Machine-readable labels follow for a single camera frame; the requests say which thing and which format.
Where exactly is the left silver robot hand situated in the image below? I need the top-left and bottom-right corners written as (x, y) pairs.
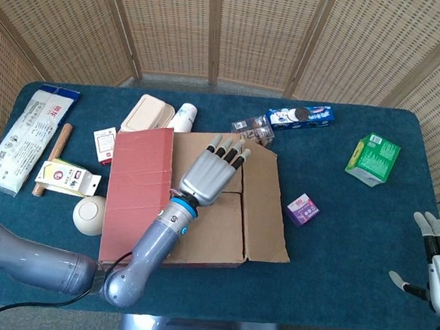
top-left (178, 131), bottom-right (252, 209)

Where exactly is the brown cardboard box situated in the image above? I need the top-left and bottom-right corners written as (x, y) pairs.
top-left (98, 123), bottom-right (299, 277)

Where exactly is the clear plastic snack pack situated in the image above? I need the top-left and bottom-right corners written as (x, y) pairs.
top-left (229, 112), bottom-right (277, 151)

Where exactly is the beige lunch box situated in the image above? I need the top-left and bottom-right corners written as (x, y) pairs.
top-left (119, 92), bottom-right (177, 137)

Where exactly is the small purple box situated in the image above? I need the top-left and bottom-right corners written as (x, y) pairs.
top-left (286, 191), bottom-right (322, 229)

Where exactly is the small white red box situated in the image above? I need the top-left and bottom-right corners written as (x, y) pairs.
top-left (91, 125), bottom-right (118, 167)

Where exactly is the blue cookie package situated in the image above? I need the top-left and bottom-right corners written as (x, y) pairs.
top-left (264, 101), bottom-right (338, 135)

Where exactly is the green carton box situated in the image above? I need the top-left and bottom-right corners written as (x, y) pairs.
top-left (344, 130), bottom-right (402, 190)

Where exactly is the white paper cup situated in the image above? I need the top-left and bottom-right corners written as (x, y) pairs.
top-left (165, 101), bottom-right (199, 135)

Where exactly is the blue table cloth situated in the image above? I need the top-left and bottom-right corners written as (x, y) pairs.
top-left (0, 78), bottom-right (440, 330)

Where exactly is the beige round bowl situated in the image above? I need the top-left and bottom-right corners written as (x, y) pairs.
top-left (71, 194), bottom-right (108, 237)

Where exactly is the white yellow hanging carton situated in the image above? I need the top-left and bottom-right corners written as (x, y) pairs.
top-left (33, 156), bottom-right (103, 198)

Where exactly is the wooden rolling pin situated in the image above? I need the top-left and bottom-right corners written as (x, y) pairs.
top-left (31, 121), bottom-right (74, 200)

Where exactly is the bamboo folding screen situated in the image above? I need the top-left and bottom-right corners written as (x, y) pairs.
top-left (0, 0), bottom-right (440, 237)

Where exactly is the white plastic noodle package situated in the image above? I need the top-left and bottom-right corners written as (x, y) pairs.
top-left (0, 85), bottom-right (81, 200)

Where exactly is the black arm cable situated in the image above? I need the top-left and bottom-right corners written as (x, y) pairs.
top-left (0, 243), bottom-right (134, 325)

